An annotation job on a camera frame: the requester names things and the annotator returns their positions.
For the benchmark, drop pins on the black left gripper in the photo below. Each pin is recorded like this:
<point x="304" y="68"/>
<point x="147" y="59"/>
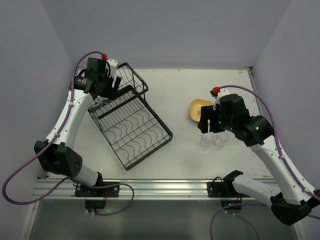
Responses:
<point x="111" y="88"/>

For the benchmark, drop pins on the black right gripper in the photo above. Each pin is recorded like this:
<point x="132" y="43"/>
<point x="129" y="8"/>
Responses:
<point x="211" y="118"/>

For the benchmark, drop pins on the yellow square plate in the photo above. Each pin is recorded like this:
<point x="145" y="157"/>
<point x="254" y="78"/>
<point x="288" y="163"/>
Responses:
<point x="195" y="108"/>

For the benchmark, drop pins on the clear glass cup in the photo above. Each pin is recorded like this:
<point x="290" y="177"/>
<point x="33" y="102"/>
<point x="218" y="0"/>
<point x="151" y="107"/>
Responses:
<point x="105" y="101"/>
<point x="221" y="139"/>
<point x="96" y="105"/>
<point x="206" y="140"/>

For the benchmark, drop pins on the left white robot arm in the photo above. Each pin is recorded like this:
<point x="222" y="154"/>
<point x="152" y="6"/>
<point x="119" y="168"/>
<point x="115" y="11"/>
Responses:
<point x="56" y="153"/>

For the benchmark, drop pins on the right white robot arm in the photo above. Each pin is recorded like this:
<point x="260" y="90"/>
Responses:
<point x="293" y="198"/>

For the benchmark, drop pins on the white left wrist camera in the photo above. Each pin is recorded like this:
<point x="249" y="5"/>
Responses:
<point x="111" y="66"/>

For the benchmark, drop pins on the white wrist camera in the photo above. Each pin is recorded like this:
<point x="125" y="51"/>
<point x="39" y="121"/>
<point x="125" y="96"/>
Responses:
<point x="223" y="92"/>
<point x="111" y="66"/>

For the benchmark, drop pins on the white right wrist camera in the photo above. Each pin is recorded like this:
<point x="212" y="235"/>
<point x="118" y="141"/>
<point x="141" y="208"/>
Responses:
<point x="223" y="92"/>

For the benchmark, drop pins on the black wire dish rack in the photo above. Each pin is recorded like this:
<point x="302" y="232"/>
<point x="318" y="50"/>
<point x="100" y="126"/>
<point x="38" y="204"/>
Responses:
<point x="132" y="128"/>

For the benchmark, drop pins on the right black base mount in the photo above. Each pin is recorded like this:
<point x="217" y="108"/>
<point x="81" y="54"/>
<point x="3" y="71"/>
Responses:
<point x="218" y="189"/>

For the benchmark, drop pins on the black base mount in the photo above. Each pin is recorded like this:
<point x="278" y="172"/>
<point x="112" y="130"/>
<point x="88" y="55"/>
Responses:
<point x="95" y="199"/>
<point x="218" y="189"/>

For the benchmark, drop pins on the aluminium mounting rail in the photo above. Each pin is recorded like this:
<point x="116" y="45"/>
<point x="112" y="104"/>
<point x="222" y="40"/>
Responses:
<point x="144" y="189"/>

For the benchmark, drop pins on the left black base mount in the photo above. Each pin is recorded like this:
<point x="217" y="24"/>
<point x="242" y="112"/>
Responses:
<point x="95" y="199"/>

